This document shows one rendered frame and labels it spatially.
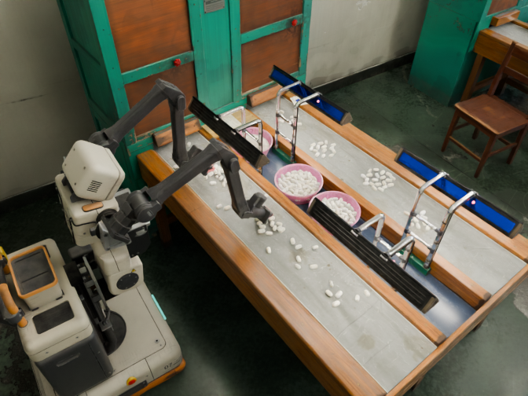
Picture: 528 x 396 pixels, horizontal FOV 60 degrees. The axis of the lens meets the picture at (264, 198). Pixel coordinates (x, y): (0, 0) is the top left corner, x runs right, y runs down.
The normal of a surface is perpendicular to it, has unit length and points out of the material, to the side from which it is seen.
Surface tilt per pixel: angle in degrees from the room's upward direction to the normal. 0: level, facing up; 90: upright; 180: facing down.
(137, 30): 90
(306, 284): 0
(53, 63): 90
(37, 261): 0
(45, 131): 90
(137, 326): 0
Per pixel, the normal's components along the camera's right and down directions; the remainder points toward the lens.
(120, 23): 0.62, 0.56
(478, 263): 0.01, -0.71
